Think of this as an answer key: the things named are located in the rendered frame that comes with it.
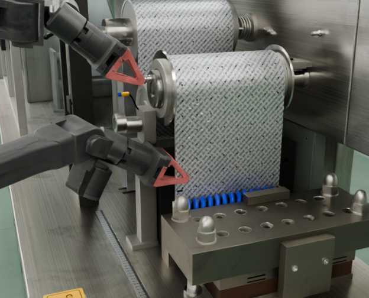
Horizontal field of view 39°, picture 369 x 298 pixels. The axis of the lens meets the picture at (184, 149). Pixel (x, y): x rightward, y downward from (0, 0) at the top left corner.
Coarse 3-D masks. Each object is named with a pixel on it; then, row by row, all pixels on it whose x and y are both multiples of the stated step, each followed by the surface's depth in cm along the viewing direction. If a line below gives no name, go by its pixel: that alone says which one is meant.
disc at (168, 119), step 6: (156, 54) 102; (162, 54) 99; (168, 60) 96; (168, 66) 96; (174, 78) 95; (174, 84) 94; (174, 90) 95; (174, 96) 95; (174, 102) 95; (174, 108) 96; (174, 114) 97; (162, 120) 103; (168, 120) 100
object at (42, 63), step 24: (96, 0) 186; (96, 24) 189; (24, 48) 182; (48, 48) 185; (48, 72) 188; (96, 72) 194; (48, 96) 190; (96, 96) 197; (48, 120) 193; (96, 120) 200
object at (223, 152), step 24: (192, 120) 99; (216, 120) 101; (240, 120) 103; (264, 120) 105; (192, 144) 100; (216, 144) 102; (240, 144) 104; (264, 144) 106; (192, 168) 102; (216, 168) 104; (240, 168) 106; (264, 168) 108; (192, 192) 104; (216, 192) 106; (240, 192) 108
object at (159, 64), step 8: (152, 64) 102; (160, 64) 98; (160, 72) 98; (168, 72) 96; (168, 80) 96; (168, 88) 96; (168, 96) 96; (168, 104) 97; (160, 112) 101; (168, 112) 99
